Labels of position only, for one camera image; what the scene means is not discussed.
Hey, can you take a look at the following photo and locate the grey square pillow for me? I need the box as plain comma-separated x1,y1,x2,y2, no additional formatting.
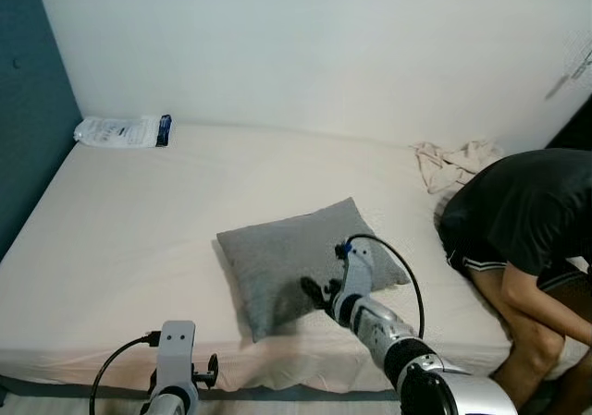
216,196,413,344

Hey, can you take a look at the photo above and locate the white mattress bed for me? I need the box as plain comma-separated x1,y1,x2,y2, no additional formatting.
0,119,592,403

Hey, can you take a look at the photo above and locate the crumpled beige cloth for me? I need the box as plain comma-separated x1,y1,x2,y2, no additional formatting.
411,139,505,196

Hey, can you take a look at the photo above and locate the person in black shirt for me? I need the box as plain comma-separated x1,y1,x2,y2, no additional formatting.
435,147,592,415

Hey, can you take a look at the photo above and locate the white plastic packet blue end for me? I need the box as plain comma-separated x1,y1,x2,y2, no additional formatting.
73,114,175,150

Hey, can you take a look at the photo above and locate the teal padded headboard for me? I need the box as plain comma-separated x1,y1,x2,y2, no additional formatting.
0,0,84,261

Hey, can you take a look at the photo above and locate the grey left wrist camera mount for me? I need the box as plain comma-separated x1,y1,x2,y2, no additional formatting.
153,321,198,393

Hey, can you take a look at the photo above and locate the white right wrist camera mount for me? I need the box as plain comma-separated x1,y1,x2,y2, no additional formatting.
335,238,378,298

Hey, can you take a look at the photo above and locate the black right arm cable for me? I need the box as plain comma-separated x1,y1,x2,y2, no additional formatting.
344,234,426,340

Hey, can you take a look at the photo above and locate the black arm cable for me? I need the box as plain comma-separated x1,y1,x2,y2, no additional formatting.
344,234,426,340
89,332,163,415

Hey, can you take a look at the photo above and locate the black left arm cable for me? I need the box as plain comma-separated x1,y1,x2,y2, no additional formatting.
89,332,163,415

